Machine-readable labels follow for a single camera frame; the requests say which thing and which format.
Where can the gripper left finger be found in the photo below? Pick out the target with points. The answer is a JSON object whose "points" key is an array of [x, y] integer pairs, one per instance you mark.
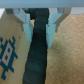
{"points": [[26, 22]]}

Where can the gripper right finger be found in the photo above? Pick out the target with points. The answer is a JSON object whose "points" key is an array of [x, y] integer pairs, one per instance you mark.
{"points": [[52, 27]]}

